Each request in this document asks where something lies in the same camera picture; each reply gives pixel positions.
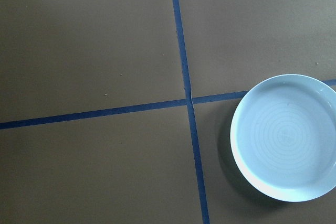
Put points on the white ringed ceramic plate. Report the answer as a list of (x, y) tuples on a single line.
[(283, 137)]

